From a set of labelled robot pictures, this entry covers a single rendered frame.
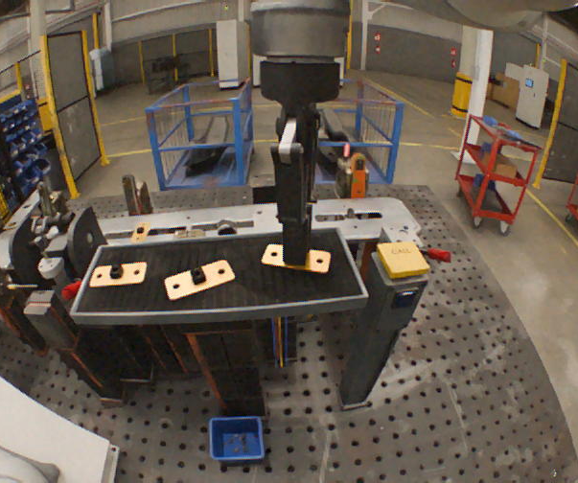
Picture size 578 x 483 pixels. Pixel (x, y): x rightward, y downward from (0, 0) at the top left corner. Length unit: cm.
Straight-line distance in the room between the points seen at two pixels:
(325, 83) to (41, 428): 78
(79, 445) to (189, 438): 27
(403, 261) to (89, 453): 73
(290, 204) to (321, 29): 16
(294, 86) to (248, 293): 23
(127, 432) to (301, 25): 85
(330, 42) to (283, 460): 73
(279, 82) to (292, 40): 4
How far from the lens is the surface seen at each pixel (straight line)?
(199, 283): 38
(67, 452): 76
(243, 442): 75
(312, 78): 27
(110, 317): 39
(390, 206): 86
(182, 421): 80
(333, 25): 27
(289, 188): 29
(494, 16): 27
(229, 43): 847
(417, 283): 44
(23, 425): 76
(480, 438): 88
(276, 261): 39
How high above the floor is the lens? 143
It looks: 38 degrees down
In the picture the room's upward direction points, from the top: straight up
